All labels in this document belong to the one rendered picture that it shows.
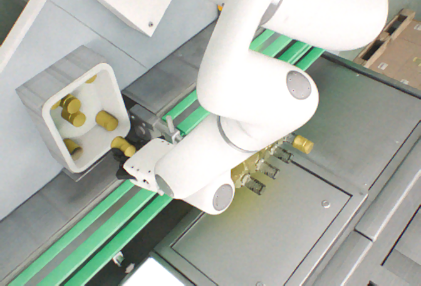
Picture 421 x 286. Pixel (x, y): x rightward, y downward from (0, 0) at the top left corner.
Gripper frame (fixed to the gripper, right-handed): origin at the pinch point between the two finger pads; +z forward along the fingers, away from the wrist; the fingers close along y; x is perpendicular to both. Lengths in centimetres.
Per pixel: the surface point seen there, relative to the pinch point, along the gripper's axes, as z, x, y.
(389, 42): 140, -212, 385
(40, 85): 9.4, 18.8, -6.4
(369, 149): -22, -39, 59
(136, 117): 8.5, -0.8, 9.4
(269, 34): 3, -2, 54
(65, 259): 2.6, -13.9, -22.4
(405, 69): 111, -223, 357
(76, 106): 8.4, 10.9, -2.4
